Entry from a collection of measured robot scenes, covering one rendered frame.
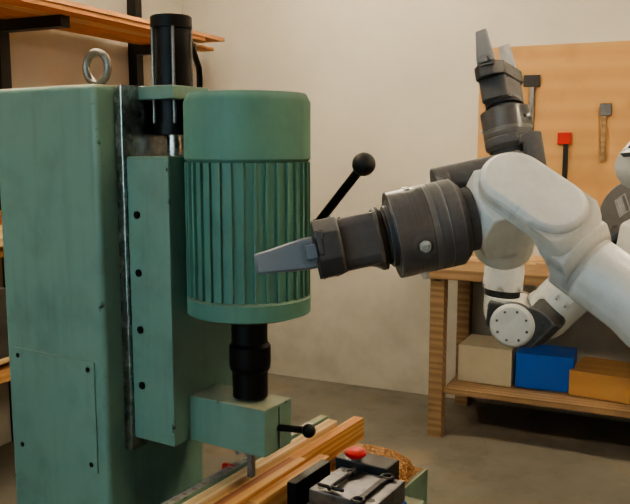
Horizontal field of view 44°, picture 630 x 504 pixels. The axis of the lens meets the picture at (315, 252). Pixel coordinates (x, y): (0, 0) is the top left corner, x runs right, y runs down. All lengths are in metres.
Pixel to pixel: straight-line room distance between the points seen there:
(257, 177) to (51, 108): 0.34
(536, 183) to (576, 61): 3.54
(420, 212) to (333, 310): 4.01
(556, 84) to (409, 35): 0.85
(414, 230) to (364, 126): 3.84
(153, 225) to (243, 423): 0.31
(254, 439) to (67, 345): 0.32
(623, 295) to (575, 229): 0.07
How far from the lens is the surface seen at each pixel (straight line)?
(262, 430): 1.12
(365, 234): 0.75
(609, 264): 0.76
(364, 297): 4.66
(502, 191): 0.76
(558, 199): 0.76
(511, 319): 1.42
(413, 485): 1.32
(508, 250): 0.82
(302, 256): 0.78
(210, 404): 1.17
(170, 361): 1.15
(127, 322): 1.19
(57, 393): 1.27
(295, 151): 1.05
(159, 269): 1.13
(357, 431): 1.46
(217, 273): 1.05
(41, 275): 1.25
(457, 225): 0.76
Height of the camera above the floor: 1.43
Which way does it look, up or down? 8 degrees down
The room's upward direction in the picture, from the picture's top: straight up
